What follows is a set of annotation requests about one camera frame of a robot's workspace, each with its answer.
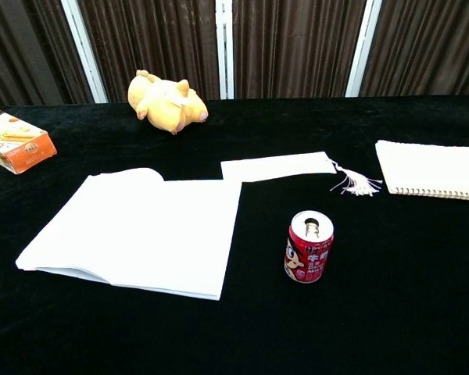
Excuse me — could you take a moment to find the white frame post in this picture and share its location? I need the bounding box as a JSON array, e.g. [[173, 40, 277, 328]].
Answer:
[[214, 0, 235, 100], [59, 0, 109, 104], [344, 0, 384, 98]]

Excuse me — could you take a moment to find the red drink can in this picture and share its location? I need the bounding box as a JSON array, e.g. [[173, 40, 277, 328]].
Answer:
[[283, 209, 335, 284]]

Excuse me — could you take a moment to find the white bookmark with tassel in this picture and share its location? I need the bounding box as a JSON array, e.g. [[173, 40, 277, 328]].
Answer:
[[220, 151, 384, 198]]

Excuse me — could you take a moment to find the black velvet tablecloth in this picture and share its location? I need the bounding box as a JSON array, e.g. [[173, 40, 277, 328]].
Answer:
[[0, 95, 469, 375]]

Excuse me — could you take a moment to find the white spiral-bound notebook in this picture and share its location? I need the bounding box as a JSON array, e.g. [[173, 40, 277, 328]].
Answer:
[[374, 139, 469, 203]]

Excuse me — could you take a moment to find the brown curtain panel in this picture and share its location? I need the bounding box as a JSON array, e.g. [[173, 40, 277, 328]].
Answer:
[[360, 0, 469, 98], [77, 0, 221, 104], [231, 0, 367, 100], [0, 0, 95, 109]]

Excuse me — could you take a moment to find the orange snack box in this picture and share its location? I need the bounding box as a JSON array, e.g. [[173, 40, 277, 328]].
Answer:
[[0, 107, 59, 175]]

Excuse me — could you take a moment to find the yellow plush pig toy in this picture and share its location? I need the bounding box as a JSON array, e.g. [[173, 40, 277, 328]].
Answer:
[[127, 69, 209, 136]]

